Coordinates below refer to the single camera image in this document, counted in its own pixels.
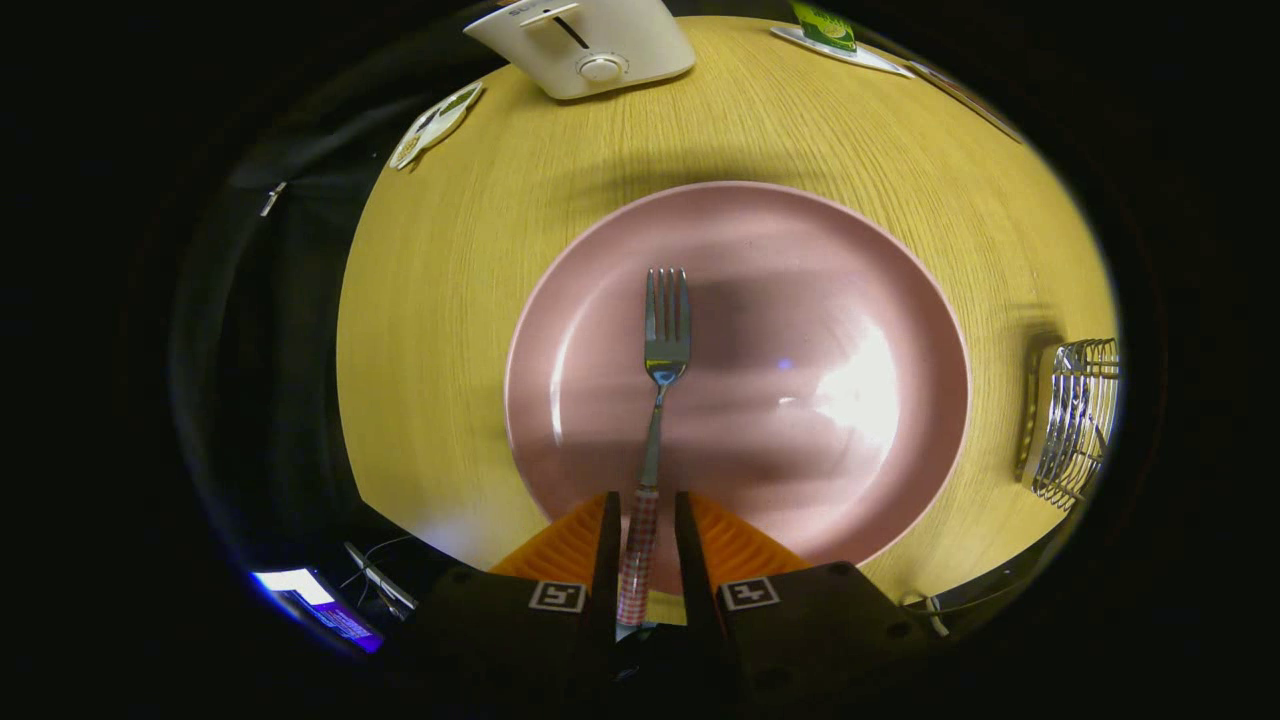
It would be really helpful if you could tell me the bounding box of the checked handle fork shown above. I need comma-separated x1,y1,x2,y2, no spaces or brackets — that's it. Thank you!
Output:
615,267,692,641

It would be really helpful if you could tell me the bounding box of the lit computer monitor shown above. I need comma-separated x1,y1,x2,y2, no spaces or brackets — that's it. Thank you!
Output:
250,567,386,656

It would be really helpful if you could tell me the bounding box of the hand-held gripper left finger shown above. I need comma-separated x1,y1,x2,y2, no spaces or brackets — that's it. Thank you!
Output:
415,490,623,720

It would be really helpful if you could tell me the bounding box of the white toaster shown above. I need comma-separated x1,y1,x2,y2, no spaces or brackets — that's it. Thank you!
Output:
463,0,697,101

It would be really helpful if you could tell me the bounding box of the small white patterned dish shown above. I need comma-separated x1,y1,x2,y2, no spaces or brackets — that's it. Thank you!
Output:
388,81,486,171

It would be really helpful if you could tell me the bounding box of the white plate of food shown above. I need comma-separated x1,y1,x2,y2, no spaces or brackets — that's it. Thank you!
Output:
910,60,1026,144

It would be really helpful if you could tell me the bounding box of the pink plate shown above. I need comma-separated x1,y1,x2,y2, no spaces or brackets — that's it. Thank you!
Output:
504,181,971,596

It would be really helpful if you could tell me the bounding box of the green label drink bottle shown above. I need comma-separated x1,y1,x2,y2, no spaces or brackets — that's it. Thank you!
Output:
790,0,859,53

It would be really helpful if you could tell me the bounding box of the silver laptop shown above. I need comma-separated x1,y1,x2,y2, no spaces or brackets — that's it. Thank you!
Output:
343,541,419,614

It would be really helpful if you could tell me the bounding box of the white square coaster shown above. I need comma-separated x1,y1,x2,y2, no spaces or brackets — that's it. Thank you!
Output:
771,25,916,79

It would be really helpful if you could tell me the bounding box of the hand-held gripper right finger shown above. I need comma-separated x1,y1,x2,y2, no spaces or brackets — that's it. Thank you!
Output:
674,490,936,701

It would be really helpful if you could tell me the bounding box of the metal wire cutlery holder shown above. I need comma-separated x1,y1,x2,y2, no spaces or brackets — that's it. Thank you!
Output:
1015,338,1121,511

